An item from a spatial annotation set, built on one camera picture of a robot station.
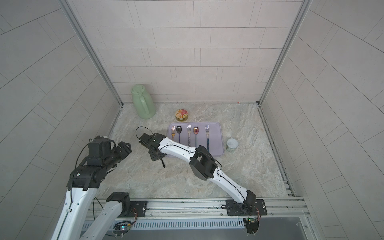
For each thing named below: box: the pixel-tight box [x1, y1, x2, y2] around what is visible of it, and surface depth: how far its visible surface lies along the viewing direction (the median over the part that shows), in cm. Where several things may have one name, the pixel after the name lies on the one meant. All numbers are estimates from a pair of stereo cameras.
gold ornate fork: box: [171, 126, 176, 141], surface depth 101 cm
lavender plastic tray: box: [166, 122, 224, 156], surface depth 101 cm
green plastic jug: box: [131, 84, 156, 120], surface depth 96 cm
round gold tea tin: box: [175, 108, 189, 122], surface depth 107 cm
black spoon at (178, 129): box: [176, 125, 182, 144], surface depth 101 cm
